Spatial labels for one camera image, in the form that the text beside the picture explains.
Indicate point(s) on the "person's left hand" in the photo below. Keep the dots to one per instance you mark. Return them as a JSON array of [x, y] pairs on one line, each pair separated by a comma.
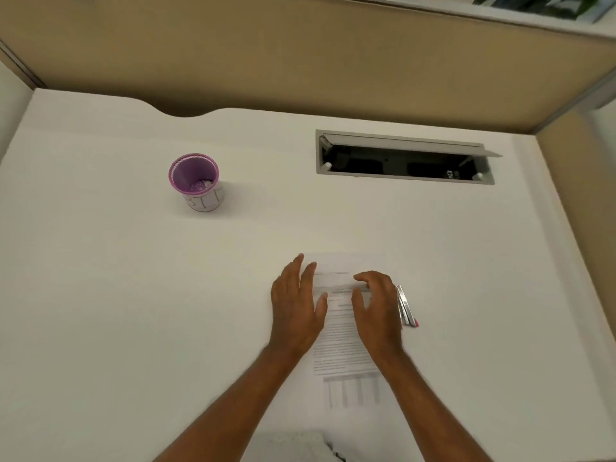
[[293, 315]]

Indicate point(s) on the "person's right hand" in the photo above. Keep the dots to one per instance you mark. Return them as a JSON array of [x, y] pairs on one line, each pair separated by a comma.
[[382, 322]]

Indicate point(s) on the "person's right thumb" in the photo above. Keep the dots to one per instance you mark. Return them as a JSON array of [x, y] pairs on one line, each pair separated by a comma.
[[357, 307]]

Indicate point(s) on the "person's left middle finger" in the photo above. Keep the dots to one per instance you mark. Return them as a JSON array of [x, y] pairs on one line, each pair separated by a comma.
[[296, 273]]

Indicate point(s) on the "person's left thumb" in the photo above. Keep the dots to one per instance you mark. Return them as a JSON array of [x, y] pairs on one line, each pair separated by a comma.
[[322, 308]]

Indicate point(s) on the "person's right forearm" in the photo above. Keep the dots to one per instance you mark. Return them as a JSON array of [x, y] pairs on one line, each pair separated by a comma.
[[433, 408]]

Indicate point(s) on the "person's left forearm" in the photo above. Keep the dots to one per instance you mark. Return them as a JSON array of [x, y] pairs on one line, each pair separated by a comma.
[[231, 408]]

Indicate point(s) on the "printed white paper sheet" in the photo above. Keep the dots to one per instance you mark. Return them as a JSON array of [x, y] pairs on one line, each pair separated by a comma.
[[342, 341]]

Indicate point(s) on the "white pen with pink tip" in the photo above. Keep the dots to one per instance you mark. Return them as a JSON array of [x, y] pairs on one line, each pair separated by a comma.
[[408, 310]]

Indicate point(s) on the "purple mesh pen cup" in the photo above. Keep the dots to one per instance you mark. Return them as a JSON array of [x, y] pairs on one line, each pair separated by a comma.
[[195, 182]]

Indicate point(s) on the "person's white patterned clothing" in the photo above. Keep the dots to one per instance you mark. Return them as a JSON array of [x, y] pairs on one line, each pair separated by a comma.
[[293, 447]]

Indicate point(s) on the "beige desk partition panel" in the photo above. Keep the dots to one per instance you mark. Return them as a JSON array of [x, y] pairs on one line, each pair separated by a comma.
[[308, 57]]

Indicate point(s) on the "beige side partition panel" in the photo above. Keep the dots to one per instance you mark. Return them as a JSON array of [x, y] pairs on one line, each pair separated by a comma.
[[582, 197]]

